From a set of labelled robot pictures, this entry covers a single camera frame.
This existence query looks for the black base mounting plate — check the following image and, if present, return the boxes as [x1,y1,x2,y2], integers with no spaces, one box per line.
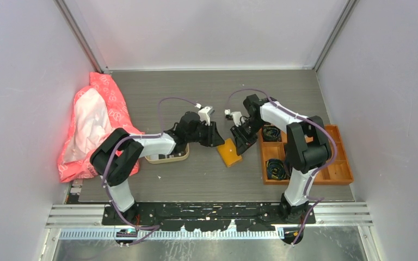
[122,202,316,232]

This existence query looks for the cards in beige tray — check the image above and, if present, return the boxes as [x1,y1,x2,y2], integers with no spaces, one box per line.
[148,154,187,161]

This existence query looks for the rolled dark belt left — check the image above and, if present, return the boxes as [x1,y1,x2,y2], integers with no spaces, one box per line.
[266,159,288,181]

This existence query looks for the rolled dark belt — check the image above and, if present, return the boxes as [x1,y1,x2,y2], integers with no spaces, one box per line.
[262,126,281,142]
[266,159,288,181]

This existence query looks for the pink white crumpled cloth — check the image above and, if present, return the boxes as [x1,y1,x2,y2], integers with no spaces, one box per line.
[57,72,141,183]

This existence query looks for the beige oval card tray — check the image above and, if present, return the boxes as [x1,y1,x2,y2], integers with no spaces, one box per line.
[145,145,189,164]

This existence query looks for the rolled dark belt right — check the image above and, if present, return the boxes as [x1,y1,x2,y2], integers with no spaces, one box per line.
[262,126,281,142]

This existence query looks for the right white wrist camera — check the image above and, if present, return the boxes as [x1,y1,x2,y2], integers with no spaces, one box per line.
[224,109,243,126]

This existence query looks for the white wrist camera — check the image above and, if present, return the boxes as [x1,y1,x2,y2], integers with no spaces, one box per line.
[195,103,214,126]
[224,109,243,126]

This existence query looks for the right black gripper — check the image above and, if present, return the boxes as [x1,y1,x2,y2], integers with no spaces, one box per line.
[231,118,267,156]

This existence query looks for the orange leather card holder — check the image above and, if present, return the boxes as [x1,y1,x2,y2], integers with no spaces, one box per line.
[217,138,242,167]

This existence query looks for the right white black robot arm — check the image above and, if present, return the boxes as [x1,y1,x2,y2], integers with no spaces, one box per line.
[224,95,336,223]

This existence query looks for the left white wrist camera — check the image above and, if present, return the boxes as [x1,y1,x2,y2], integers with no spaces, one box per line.
[195,103,214,126]

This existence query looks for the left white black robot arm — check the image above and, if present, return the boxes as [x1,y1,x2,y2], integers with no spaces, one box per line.
[90,111,224,225]

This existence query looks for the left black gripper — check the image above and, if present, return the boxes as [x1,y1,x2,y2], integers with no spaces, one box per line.
[187,120,225,147]

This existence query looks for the orange wooden compartment tray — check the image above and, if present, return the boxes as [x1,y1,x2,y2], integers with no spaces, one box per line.
[257,122,354,185]

